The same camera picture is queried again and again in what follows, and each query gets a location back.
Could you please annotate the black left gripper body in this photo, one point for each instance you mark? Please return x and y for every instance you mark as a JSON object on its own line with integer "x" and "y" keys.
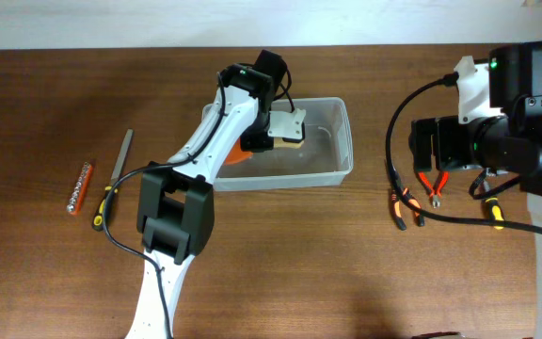
{"x": 256, "y": 141}

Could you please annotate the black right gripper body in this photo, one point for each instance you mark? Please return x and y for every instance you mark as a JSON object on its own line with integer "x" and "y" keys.
{"x": 443, "y": 144}

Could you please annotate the orange scraper wooden handle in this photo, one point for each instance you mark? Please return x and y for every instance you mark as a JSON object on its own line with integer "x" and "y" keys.
{"x": 238, "y": 154}

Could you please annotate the clear plastic container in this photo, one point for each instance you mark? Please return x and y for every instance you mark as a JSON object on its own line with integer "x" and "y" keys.
{"x": 323, "y": 159}

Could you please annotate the metal file yellow black handle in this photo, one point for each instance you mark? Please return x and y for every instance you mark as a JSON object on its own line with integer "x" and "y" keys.
{"x": 98, "y": 218}

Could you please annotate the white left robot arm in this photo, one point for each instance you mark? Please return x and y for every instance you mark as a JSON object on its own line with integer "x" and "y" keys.
{"x": 176, "y": 213}

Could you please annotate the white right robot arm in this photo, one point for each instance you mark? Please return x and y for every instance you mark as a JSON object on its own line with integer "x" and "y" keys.
{"x": 498, "y": 127}

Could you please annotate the small red cutting pliers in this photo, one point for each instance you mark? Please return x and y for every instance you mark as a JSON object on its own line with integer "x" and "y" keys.
{"x": 434, "y": 190}

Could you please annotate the yellow black screwdriver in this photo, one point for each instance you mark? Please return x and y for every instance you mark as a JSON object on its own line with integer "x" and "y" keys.
{"x": 491, "y": 206}

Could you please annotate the orange socket bit holder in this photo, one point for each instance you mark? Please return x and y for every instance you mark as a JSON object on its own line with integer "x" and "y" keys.
{"x": 79, "y": 191}

